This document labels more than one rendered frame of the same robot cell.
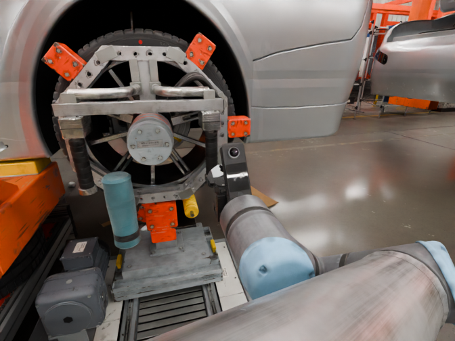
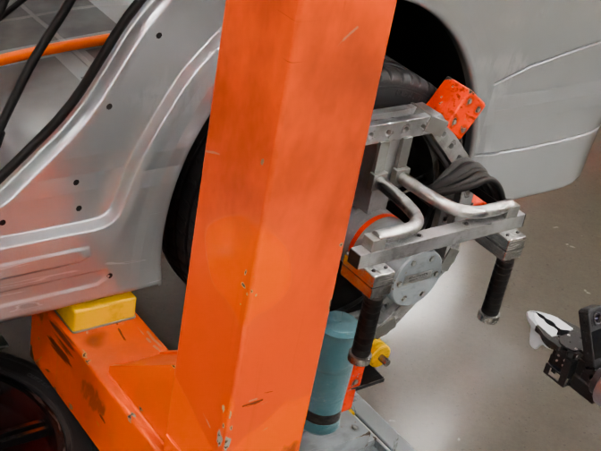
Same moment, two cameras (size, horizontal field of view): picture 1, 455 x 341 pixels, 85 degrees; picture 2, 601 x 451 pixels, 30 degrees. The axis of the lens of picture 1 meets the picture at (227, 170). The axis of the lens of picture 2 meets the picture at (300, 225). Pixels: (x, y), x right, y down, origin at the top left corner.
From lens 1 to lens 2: 180 cm
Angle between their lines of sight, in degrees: 25
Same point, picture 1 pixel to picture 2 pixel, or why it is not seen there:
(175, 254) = (305, 437)
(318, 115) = (564, 154)
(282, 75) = (529, 99)
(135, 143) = (402, 279)
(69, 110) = (374, 259)
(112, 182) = (351, 336)
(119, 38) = not seen: hidden behind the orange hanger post
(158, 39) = (394, 88)
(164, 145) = (431, 276)
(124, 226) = (340, 398)
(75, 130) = (385, 286)
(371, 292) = not seen: outside the picture
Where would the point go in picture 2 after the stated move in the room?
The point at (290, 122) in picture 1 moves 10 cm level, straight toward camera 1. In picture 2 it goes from (523, 171) to (536, 191)
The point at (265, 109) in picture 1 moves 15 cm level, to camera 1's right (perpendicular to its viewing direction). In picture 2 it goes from (492, 156) to (545, 154)
